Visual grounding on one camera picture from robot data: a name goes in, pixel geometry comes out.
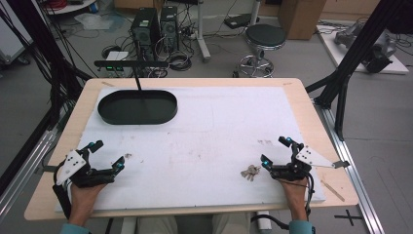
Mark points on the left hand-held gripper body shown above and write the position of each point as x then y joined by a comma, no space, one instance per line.
76,165

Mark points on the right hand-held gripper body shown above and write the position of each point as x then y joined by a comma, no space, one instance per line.
290,171

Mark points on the bunch of keys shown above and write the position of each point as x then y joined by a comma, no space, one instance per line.
250,172

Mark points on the person's right hand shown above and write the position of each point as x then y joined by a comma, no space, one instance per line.
294,191

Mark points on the person's left hand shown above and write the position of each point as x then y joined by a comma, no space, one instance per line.
85,195

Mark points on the thin wooden stick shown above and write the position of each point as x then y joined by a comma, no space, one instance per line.
332,191

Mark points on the black oval tray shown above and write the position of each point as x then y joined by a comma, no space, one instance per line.
138,109

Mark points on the white table mat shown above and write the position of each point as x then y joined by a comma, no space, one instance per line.
201,146

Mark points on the white box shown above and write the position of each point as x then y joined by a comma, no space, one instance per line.
117,56

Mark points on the white floor board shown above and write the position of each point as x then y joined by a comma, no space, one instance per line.
334,52

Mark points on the black round stool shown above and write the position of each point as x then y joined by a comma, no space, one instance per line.
264,35

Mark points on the black robot device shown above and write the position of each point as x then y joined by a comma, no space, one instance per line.
378,60

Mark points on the grey robot device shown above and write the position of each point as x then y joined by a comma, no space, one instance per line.
349,35

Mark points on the black computer tower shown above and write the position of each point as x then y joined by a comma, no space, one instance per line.
169,27
144,32

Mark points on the clear plastic bag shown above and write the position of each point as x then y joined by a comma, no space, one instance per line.
94,21

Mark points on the brown wooden cabinet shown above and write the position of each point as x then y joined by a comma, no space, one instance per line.
300,18

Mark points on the flat black case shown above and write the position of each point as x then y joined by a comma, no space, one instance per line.
240,21

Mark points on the white round table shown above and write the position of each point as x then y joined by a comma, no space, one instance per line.
69,7

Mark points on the white table leg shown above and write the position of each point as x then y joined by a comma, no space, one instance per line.
203,35

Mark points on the aluminium rail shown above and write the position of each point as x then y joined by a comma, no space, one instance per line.
29,162
350,169

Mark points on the black camera bar on stand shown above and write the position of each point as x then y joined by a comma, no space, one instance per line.
130,64

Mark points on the black metal frame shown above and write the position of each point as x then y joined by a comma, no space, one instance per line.
42,48
357,48

